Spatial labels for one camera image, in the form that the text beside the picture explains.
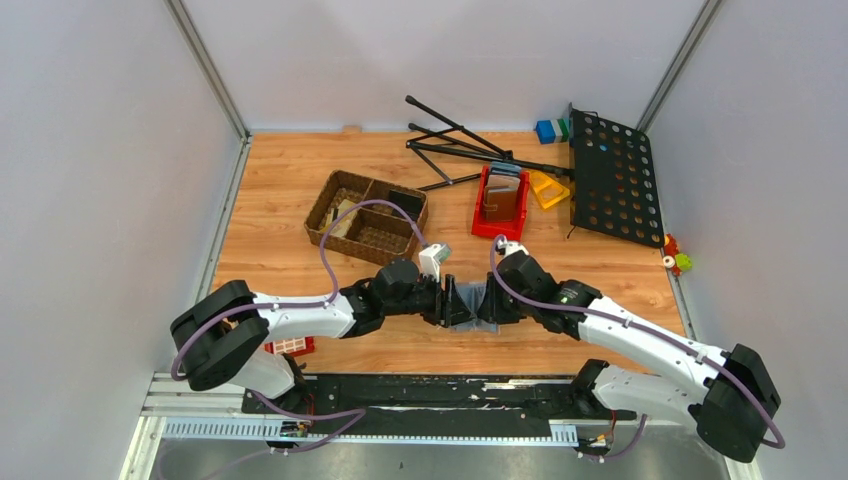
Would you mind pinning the black credit card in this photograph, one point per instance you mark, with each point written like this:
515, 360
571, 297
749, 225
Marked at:
412, 205

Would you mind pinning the red green toy pieces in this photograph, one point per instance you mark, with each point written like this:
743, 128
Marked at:
673, 258

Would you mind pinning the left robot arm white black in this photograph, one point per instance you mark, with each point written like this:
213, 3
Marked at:
219, 340

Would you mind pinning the aluminium frame rail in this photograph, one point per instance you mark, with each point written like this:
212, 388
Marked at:
232, 411

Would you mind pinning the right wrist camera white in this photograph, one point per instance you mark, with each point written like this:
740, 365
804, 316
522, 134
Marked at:
505, 248

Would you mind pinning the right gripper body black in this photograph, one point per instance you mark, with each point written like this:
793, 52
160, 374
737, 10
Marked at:
503, 307

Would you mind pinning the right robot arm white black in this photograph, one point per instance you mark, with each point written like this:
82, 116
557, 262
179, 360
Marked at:
649, 344

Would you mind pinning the red plastic bin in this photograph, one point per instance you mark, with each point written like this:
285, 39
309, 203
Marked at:
512, 230

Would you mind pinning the black folding stand legs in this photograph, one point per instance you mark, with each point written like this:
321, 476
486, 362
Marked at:
458, 141

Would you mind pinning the brown wallet in bin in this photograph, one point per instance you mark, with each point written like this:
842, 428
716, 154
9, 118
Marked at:
500, 197

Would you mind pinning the brown wicker divided basket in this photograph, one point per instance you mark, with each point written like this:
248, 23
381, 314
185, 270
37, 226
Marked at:
379, 232

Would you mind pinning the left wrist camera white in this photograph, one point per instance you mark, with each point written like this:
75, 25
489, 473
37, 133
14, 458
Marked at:
431, 259

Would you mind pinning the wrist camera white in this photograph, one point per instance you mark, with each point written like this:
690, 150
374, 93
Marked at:
431, 259
505, 248

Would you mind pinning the blue green white blocks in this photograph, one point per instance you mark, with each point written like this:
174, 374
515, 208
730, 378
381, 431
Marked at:
553, 131

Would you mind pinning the yellow plastic triangle toy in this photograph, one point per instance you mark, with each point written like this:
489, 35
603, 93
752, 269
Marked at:
547, 191

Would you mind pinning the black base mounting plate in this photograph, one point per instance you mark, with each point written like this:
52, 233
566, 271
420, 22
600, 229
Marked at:
407, 406

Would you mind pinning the black perforated music stand tray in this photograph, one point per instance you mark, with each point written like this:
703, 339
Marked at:
614, 180

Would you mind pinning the cards in basket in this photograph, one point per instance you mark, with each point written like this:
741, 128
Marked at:
338, 219

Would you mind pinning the red white window toy block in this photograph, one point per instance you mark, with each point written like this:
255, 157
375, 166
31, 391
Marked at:
294, 347

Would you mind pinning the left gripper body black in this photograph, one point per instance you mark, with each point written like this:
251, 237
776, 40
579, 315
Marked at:
436, 310

